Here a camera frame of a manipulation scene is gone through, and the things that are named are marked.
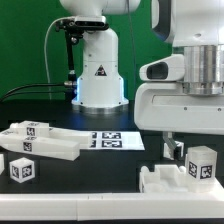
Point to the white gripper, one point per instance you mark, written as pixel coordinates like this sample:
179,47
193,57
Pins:
164,107

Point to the white chair seat part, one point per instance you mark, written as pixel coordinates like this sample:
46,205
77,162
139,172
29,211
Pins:
171,178

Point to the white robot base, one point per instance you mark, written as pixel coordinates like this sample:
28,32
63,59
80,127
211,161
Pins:
100,88

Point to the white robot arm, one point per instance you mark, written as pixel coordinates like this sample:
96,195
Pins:
184,92

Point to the long white chair back part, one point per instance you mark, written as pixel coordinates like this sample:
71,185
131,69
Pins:
41,146

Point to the white tagged chair part rear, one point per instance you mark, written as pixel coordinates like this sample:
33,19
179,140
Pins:
41,129

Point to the small white tagged cube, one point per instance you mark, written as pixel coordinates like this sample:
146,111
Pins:
181,148

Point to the paper sheet with tags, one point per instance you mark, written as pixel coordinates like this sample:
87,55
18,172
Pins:
116,140

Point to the white tagged cube left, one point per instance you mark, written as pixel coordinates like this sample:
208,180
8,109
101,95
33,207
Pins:
22,170

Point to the white part at left edge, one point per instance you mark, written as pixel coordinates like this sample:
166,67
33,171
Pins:
2,167

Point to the white L-shaped fence frame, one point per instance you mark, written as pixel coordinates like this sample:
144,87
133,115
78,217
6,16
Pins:
113,206

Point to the black camera on stand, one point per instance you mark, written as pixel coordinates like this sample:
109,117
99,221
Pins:
74,29

